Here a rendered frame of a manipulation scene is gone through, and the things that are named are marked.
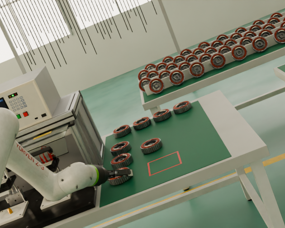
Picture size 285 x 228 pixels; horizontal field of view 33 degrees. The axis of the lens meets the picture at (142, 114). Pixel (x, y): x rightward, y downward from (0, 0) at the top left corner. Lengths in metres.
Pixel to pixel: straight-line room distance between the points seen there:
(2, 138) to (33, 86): 0.75
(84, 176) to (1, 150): 0.42
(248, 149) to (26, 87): 1.07
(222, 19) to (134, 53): 1.65
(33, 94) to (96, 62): 6.34
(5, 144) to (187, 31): 7.20
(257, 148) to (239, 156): 0.08
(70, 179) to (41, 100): 0.56
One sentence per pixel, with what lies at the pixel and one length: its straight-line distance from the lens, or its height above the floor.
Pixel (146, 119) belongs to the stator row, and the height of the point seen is 0.79.
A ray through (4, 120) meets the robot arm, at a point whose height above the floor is 1.32.
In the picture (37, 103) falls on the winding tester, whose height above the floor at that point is 1.20.
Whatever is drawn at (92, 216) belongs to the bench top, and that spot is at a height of 0.73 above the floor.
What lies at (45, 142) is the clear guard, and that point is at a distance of 2.23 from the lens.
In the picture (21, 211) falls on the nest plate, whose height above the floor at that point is 0.78.
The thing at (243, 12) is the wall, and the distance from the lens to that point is 8.84.
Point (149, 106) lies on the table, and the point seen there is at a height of 0.72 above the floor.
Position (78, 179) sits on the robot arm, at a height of 0.95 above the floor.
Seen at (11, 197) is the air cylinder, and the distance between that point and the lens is 2.58.
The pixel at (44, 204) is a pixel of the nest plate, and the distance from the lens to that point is 2.37.
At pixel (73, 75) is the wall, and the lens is 8.77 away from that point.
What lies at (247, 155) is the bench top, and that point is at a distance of 2.10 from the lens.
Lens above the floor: 1.61
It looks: 16 degrees down
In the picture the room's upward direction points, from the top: 23 degrees counter-clockwise
